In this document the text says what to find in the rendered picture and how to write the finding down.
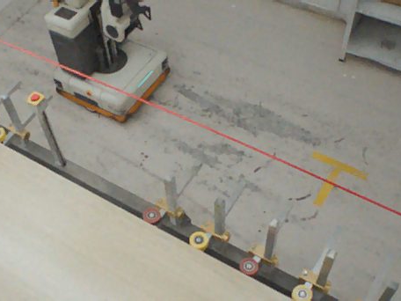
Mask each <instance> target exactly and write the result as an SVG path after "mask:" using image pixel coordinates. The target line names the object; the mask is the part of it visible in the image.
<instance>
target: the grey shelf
mask: <svg viewBox="0 0 401 301"><path fill-rule="evenodd" d="M345 52H348V53H351V54H355V55H358V56H361V57H365V58H368V59H371V60H374V61H377V62H380V63H382V64H385V65H387V66H390V67H391V68H392V69H395V70H400V71H401V6H398V5H395V4H389V3H385V2H383V1H382V0H353V1H352V4H351V8H350V12H349V15H348V22H347V26H346V33H345V37H344V41H343V45H342V48H341V52H340V56H339V59H338V61H341V62H343V61H344V59H345V57H344V56H345Z"/></svg>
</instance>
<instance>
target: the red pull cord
mask: <svg viewBox="0 0 401 301"><path fill-rule="evenodd" d="M0 42H2V43H4V44H6V45H9V46H11V47H13V48H16V49H18V50H22V51H24V52H26V53H28V54H30V55H34V56H36V57H38V58H40V59H42V60H44V61H47V62H51V63H52V64H55V65H57V66H59V67H62V68H64V69H66V70H70V71H72V72H75V73H77V74H78V75H81V76H83V77H87V78H89V79H91V80H93V81H96V82H98V83H100V84H103V85H104V86H106V87H109V88H111V89H114V90H116V91H118V92H122V93H124V94H127V95H129V96H131V97H133V98H135V99H139V100H141V101H144V102H146V104H148V105H151V106H154V107H157V108H159V109H161V110H164V111H166V112H168V113H171V114H174V115H177V117H179V118H181V119H183V120H186V121H190V122H192V123H194V124H196V125H199V126H201V127H203V128H205V129H207V130H209V131H212V132H214V133H216V134H219V135H221V136H224V137H227V138H229V139H230V140H231V141H234V142H236V143H240V144H242V145H244V146H247V147H249V148H251V149H254V150H255V151H256V152H259V153H262V154H264V155H266V156H268V157H270V158H274V159H276V160H278V161H281V162H282V163H283V164H285V165H289V166H291V167H294V168H295V169H297V170H300V171H302V172H304V173H308V174H310V176H312V177H315V178H317V179H319V180H322V181H324V182H327V183H329V184H331V185H333V186H335V187H339V188H341V189H343V190H346V191H347V192H348V193H349V194H352V195H355V196H357V197H360V198H361V199H363V200H366V201H368V202H372V203H374V204H375V205H378V206H380V207H382V208H385V209H387V210H390V211H392V212H394V213H396V214H399V215H400V216H401V212H399V211H396V210H394V209H391V208H389V207H387V206H384V205H382V204H381V203H378V202H375V201H372V200H370V199H369V198H366V197H364V196H362V195H358V194H356V193H354V191H352V190H350V189H347V188H345V187H342V186H340V185H338V184H335V183H333V182H331V181H329V180H326V179H323V178H321V177H319V176H317V175H316V174H315V173H311V172H308V171H306V170H303V169H302V168H300V167H297V166H295V165H291V164H290V163H288V161H285V160H283V159H281V158H277V157H275V156H272V155H270V154H268V153H265V152H264V151H262V150H259V149H257V148H255V147H252V146H250V145H249V144H246V143H242V142H239V141H238V140H236V138H234V137H231V136H227V135H225V134H223V133H221V132H218V131H216V130H213V129H211V128H209V127H208V126H205V125H203V124H200V123H198V122H196V121H192V120H190V119H187V118H185V117H183V115H181V114H177V113H174V112H172V111H170V110H168V109H165V108H162V107H160V106H157V105H155V104H152V102H149V101H147V100H145V99H142V98H138V97H136V96H135V95H132V94H130V93H128V92H124V91H122V90H119V89H117V88H115V87H112V86H110V85H109V84H106V83H104V82H102V81H99V80H97V79H95V78H92V77H89V76H86V75H85V74H82V73H79V72H77V71H75V70H72V69H70V68H67V67H64V66H62V65H60V64H58V63H56V62H52V61H50V60H48V59H46V58H43V57H41V56H38V55H36V54H33V53H31V52H29V51H26V50H24V49H23V48H19V47H16V46H13V45H11V44H10V43H7V42H5V41H3V40H0Z"/></svg>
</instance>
